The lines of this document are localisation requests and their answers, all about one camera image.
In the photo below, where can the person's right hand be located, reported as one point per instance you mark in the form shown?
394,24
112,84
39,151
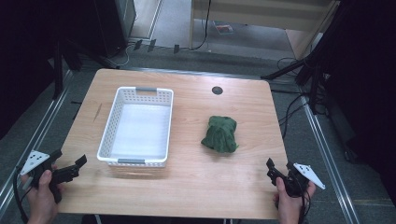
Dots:
289,208

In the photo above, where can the black metal stand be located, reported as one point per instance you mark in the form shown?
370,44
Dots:
58,71

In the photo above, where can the crumpled green cloth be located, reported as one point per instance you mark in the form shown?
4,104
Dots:
221,133

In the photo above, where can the white perforated plastic basket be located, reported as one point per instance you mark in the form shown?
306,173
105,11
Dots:
137,130

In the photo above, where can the round black table grommet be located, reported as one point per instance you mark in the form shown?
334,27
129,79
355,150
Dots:
217,90

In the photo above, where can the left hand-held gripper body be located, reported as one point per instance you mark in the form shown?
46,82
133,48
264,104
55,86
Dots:
34,161

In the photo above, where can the metal floor rail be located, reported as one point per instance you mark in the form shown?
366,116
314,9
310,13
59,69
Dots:
34,140
330,161

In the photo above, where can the red and white flat packet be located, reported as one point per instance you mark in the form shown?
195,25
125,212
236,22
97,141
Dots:
223,28

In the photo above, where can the black tripod stand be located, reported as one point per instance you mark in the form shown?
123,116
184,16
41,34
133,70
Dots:
311,65

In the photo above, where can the person's left hand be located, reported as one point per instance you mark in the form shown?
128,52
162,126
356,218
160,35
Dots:
42,202

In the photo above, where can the dark cabinet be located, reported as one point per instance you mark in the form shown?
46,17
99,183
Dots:
115,25

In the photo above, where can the light wooden shelf unit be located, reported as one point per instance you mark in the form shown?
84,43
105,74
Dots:
264,14

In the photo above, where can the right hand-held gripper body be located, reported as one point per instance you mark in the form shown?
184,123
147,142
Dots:
306,174

